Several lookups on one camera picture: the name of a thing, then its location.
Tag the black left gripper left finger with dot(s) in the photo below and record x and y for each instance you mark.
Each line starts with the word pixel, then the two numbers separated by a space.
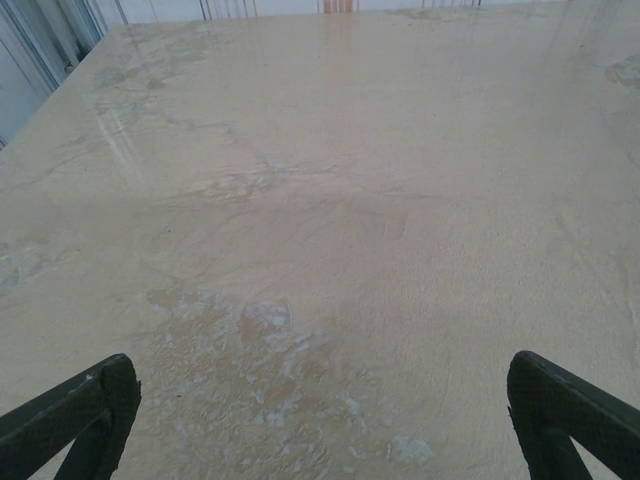
pixel 100 400

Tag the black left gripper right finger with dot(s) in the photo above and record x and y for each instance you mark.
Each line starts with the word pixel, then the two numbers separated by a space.
pixel 545 395

